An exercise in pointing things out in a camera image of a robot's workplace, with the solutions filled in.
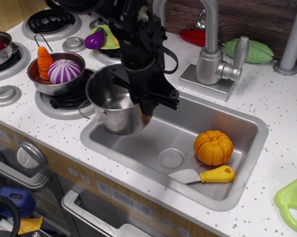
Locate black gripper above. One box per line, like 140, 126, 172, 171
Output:
110, 53, 179, 116

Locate silver stove knob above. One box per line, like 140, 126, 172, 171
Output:
89, 18, 105, 30
62, 37, 85, 52
0, 85, 22, 107

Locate orange toy carrot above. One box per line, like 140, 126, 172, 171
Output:
37, 46, 54, 80

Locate light green cutting board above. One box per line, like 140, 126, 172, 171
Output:
274, 178, 297, 232

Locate yellow cloth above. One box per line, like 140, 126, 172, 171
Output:
18, 216, 43, 235

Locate silver sink basin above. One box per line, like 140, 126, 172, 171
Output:
81, 93, 269, 211

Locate stove burner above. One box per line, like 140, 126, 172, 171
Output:
35, 69, 95, 120
92, 48, 121, 65
22, 9, 82, 41
0, 42, 30, 81

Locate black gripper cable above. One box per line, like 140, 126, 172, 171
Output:
159, 45, 179, 75

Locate grey vertical pole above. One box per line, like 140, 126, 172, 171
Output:
273, 14, 297, 76

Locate red toy pepper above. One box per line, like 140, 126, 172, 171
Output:
180, 30, 206, 47

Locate yellow handled toy knife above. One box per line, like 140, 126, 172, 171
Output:
168, 165, 236, 184

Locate silver stove knob middle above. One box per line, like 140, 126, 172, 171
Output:
62, 37, 85, 52

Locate grey oven door handle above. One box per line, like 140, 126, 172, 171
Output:
0, 153, 50, 193

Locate green toy plate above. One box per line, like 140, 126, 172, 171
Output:
88, 25, 120, 50

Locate large steel pot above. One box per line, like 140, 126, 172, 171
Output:
78, 63, 152, 135

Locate yellow toy corn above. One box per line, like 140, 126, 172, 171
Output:
113, 37, 120, 46

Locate grey oven dial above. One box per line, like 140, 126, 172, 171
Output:
16, 141, 47, 169

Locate silver stove knob front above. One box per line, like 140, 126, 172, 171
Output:
0, 85, 22, 107

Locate back right stove burner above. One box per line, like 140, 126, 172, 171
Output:
92, 48, 121, 65

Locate back left stove burner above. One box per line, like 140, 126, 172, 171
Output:
22, 9, 82, 41

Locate silver stove knob back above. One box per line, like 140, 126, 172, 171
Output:
89, 18, 105, 30

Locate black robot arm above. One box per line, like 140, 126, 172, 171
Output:
46, 0, 179, 116

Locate blue device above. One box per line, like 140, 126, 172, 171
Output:
0, 186, 36, 218

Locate steel bowl with handle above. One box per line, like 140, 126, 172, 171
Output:
27, 46, 85, 95

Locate grey dishwasher door handle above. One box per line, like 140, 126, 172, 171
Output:
62, 190, 150, 237

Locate silver toy faucet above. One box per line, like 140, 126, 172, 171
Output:
152, 0, 250, 101

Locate front stove burner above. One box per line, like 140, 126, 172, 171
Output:
35, 69, 95, 120

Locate black braided cable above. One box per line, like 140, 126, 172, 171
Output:
0, 196, 22, 237

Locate green toy bitter gourd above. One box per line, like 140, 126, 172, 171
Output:
222, 38, 274, 64

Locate orange toy pumpkin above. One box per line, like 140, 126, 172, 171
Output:
193, 130, 234, 166

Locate purple toy eggplant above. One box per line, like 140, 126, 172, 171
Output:
85, 27, 107, 50

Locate small steel pot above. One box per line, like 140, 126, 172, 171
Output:
0, 31, 19, 65

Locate purple white toy onion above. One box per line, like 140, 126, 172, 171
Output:
48, 59, 82, 84

